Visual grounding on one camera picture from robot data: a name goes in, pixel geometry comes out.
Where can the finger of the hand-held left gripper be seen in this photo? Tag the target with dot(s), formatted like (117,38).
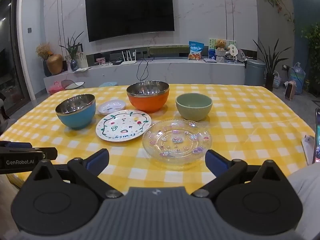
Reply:
(17,145)
(50,153)

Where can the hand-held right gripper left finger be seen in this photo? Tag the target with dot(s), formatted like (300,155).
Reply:
(97,158)

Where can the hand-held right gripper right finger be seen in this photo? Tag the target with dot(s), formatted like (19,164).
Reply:
(215,158)

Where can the painted white plate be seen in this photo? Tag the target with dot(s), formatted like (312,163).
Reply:
(122,126)

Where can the clear glass plate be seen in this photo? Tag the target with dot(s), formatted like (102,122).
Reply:
(177,140)

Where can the blue steel bowl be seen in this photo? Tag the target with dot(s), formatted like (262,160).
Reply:
(76,118)

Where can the green ceramic bowl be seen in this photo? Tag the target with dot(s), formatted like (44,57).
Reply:
(193,111)

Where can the small white dish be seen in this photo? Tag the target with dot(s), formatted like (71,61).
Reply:
(111,107)

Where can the orange steel bowl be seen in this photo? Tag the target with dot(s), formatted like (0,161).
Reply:
(147,103)

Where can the yellow checked tablecloth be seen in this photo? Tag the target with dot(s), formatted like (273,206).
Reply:
(237,120)

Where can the pink plastic basket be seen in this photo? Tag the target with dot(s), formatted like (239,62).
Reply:
(55,88)

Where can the teal stool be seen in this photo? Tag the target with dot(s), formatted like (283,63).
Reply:
(108,84)

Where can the dark vase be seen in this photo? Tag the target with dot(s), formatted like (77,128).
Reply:
(46,70)

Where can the gold vase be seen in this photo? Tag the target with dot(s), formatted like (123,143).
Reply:
(54,65)

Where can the glass sliding door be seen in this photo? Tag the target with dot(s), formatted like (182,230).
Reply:
(11,55)

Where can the blue glass vase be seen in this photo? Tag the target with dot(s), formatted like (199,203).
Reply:
(74,65)

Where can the white phone stand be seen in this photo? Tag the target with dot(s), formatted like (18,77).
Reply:
(307,145)

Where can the white marble TV cabinet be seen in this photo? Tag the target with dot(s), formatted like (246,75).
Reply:
(175,73)

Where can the grey trash bin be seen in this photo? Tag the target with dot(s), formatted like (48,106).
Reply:
(255,73)

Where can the long-leaf potted plant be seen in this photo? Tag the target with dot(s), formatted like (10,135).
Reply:
(269,81)

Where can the small black box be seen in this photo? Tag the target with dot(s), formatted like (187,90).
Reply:
(116,62)

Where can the dried flower bunch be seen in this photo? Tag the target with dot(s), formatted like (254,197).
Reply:
(44,50)

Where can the woven basket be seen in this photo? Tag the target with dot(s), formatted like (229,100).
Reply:
(276,81)

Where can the photo cards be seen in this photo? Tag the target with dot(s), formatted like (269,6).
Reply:
(83,59)

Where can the small space heater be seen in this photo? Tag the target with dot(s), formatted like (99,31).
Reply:
(290,91)

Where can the white fabric pot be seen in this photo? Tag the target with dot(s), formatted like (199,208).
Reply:
(220,56)

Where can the white router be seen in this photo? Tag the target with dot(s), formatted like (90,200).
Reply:
(128,60)

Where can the small blue box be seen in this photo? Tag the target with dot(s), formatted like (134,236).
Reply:
(211,54)

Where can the smartphone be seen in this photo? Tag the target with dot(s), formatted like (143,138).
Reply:
(317,137)

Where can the blue snack bag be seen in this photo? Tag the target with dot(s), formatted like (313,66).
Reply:
(195,51)

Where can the green leafy plant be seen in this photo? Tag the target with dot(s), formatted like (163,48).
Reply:
(72,46)

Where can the white round fan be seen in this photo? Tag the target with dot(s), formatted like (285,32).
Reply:
(233,50)

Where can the brown teddy bear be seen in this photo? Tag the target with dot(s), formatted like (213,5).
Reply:
(221,44)

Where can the blue water jug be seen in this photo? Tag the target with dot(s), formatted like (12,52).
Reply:
(297,77)

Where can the bushy green plant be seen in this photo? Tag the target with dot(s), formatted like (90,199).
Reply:
(312,45)

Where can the hanging vine plant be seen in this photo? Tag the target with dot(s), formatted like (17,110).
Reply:
(275,1)

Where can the pink photo frame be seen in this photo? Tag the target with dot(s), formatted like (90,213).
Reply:
(100,61)

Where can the wall socket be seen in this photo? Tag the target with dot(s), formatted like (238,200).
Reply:
(285,67)

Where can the black wall television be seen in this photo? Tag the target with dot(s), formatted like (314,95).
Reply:
(130,12)

